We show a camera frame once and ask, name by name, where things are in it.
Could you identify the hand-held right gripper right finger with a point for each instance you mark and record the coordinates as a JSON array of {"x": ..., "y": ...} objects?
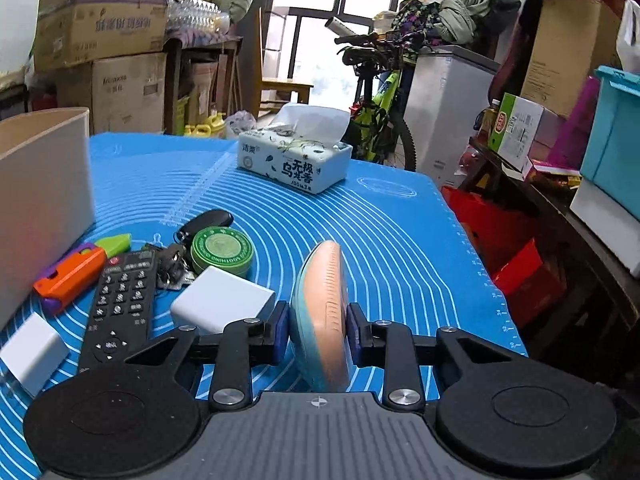
[{"x": 356, "y": 332}]

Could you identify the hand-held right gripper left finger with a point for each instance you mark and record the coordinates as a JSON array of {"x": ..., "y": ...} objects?
[{"x": 281, "y": 332}]

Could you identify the round peach and teal case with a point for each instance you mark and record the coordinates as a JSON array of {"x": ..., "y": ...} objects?
[{"x": 325, "y": 310}]

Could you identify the orange and purple toy knife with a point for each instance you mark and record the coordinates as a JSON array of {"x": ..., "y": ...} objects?
[{"x": 70, "y": 272}]

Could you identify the beige plastic storage bin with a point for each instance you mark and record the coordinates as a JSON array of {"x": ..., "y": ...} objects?
[{"x": 40, "y": 200}]

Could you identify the white charger block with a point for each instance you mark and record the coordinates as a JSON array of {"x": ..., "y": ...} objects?
[
  {"x": 32, "y": 352},
  {"x": 220, "y": 297}
]

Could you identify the blue silicone baking mat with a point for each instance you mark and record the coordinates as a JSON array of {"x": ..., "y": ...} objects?
[{"x": 400, "y": 240}]

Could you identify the green round tin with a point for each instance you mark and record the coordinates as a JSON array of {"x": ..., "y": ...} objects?
[{"x": 220, "y": 250}]

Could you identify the bunch of metal keys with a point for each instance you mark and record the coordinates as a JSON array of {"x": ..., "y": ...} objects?
[{"x": 172, "y": 262}]

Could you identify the black car key fob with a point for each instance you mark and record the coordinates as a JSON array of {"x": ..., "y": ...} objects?
[{"x": 207, "y": 221}]

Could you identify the black remote control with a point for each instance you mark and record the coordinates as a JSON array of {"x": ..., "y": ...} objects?
[{"x": 122, "y": 305}]

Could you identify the red gift boxes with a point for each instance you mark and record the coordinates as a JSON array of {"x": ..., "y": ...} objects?
[{"x": 500, "y": 240}]

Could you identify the white tissue pack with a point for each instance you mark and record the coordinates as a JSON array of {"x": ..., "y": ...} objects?
[{"x": 295, "y": 160}]

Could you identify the white plastic bag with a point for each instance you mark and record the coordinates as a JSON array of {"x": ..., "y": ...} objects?
[{"x": 241, "y": 122}]

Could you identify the yellow plastic jug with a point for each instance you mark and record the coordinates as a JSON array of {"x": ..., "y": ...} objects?
[{"x": 205, "y": 127}]

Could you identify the green and black bicycle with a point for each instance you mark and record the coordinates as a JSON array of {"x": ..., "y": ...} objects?
[{"x": 375, "y": 105}]

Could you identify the dark wooden cabinet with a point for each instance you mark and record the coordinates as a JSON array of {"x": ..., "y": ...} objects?
[{"x": 575, "y": 260}]

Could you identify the white chest freezer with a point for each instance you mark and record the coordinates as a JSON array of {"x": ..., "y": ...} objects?
[{"x": 445, "y": 110}]

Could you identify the wooden chair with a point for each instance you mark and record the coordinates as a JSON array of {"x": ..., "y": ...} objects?
[{"x": 285, "y": 85}]

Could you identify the small brown cardboard box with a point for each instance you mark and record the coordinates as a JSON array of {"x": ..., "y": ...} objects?
[{"x": 201, "y": 90}]

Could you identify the green and white carton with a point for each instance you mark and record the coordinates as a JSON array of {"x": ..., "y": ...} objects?
[{"x": 515, "y": 130}]

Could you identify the white box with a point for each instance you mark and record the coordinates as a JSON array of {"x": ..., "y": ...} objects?
[{"x": 610, "y": 225}]

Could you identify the large brown cardboard box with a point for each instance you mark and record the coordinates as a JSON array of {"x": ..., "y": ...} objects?
[{"x": 125, "y": 92}]

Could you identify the dark wooden side table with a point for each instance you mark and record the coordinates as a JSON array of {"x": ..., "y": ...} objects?
[{"x": 205, "y": 45}]

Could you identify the pink box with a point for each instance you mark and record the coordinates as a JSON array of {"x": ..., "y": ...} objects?
[{"x": 575, "y": 130}]

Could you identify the floral cloth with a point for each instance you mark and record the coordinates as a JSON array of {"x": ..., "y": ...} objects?
[{"x": 415, "y": 25}]

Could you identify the pack of clear plastic bottles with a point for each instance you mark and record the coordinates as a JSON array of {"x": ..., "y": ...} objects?
[{"x": 200, "y": 15}]

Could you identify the teal plastic storage box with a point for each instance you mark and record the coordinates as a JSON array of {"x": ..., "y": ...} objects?
[{"x": 615, "y": 130}]

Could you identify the tall tan cardboard box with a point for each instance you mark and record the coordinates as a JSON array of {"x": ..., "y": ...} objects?
[{"x": 565, "y": 55}]

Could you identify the open printed cardboard box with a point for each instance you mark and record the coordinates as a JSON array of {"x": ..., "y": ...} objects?
[{"x": 100, "y": 30}]

